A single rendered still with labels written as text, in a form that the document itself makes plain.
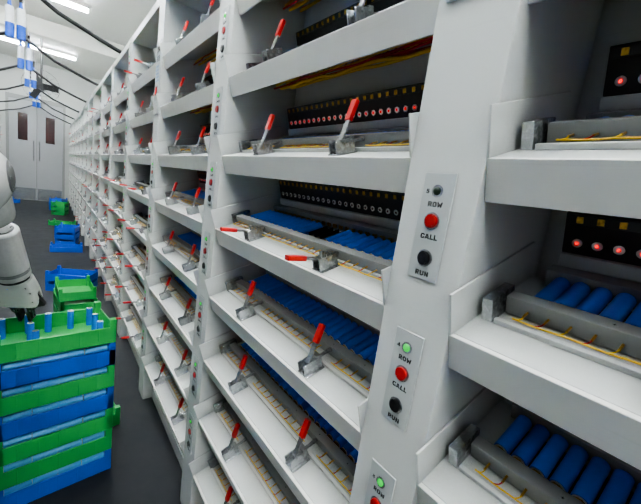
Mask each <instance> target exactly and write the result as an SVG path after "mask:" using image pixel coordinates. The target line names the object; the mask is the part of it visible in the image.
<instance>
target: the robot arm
mask: <svg viewBox="0 0 641 504"><path fill-rule="evenodd" d="M15 183H16V177H15V172H14V169H13V166H12V164H11V163H10V162H9V161H8V159H7V158H6V157H5V156H4V155H3V154H1V153H0V307H8V308H10V309H11V311H12V312H15V315H16V317H17V318H18V321H19V322H21V321H22V320H23V318H24V315H25V314H26V316H27V319H28V321H29V322H31V321H32V320H33V318H35V317H36V312H35V309H36V308H37V307H41V306H45V304H46V303H47V302H46V301H45V300H44V299H43V298H42V297H43V295H42V291H41V288H40V286H39V284H38V282H37V280H36V278H35V276H34V275H33V274H32V270H31V267H30V263H29V259H28V256H27V252H26V249H25V245H24V242H23V238H22V235H21V231H20V228H19V227H18V226H17V225H16V224H13V223H12V222H13V221H14V219H15V216H16V210H15V206H14V202H13V198H12V194H13V192H14V189H15V187H16V185H15ZM24 308H26V309H27V312H26V313H25V310H24Z"/></svg>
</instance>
